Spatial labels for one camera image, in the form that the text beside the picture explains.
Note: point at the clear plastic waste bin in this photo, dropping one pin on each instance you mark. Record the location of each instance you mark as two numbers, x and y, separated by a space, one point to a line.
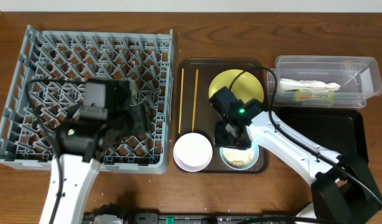
359 79

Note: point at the dark brown serving tray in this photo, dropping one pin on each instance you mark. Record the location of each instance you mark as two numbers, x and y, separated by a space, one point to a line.
209 68

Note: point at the light blue bowl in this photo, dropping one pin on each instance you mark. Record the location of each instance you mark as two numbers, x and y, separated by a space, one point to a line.
254 147

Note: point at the white tissue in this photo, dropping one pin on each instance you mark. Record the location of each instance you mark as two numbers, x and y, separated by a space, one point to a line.
287 84

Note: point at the green orange snack wrapper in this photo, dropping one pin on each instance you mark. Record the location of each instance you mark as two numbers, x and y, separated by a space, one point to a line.
304 95

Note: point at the yellow plate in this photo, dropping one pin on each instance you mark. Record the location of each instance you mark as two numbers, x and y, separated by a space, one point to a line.
245 88

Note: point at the black waste tray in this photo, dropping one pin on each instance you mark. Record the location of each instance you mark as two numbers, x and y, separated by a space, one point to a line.
340 130

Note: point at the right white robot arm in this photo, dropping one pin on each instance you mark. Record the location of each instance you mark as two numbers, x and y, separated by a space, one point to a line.
342 185

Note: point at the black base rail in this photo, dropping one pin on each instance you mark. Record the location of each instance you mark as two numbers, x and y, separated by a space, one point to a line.
155 217

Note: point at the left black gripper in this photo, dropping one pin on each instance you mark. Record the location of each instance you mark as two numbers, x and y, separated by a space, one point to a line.
139 118

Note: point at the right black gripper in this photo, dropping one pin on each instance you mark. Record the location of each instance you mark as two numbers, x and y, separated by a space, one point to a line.
219 140

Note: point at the wooden chopstick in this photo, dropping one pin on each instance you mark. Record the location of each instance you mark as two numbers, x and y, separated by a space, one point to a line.
181 100
195 100

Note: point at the grey plastic dish rack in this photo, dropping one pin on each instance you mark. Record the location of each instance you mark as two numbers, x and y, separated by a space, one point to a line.
48 80

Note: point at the pink plate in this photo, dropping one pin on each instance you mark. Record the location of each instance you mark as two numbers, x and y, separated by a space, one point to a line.
192 152

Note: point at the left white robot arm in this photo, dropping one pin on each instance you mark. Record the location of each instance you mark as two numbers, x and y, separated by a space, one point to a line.
81 141

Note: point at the rice and food scraps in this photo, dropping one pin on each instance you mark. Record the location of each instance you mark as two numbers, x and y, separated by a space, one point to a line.
238 158

